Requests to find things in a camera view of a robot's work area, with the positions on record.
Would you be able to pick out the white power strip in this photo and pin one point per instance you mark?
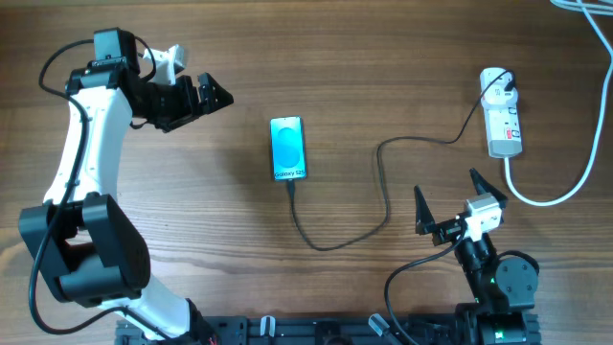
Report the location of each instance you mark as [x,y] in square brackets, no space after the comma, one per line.
[502,125]

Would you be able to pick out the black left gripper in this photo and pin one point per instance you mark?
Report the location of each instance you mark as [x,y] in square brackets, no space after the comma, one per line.
[189,108]

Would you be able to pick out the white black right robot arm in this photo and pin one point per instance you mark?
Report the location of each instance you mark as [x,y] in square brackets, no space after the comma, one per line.
[503,285]

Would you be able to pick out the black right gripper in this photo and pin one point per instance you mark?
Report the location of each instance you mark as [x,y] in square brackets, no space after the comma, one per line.
[445,231]

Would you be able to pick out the white USB charger plug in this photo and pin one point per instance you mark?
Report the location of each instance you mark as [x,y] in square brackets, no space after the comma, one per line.
[500,94]

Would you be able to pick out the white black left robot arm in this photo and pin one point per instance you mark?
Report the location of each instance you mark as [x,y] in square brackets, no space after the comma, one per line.
[84,247]

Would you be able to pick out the blue screen Galaxy smartphone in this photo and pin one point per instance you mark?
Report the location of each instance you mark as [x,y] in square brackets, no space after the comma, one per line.
[288,148]

